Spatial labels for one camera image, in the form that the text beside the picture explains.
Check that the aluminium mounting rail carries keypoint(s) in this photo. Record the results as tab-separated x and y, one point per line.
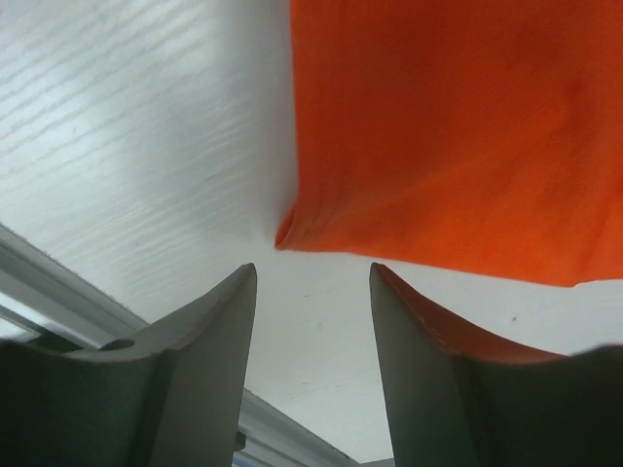
46	305

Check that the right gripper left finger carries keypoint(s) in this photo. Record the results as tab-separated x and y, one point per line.
168	395

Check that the orange t shirt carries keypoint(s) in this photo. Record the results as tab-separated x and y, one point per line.
478	136

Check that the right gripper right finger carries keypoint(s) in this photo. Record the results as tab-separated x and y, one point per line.
459	395

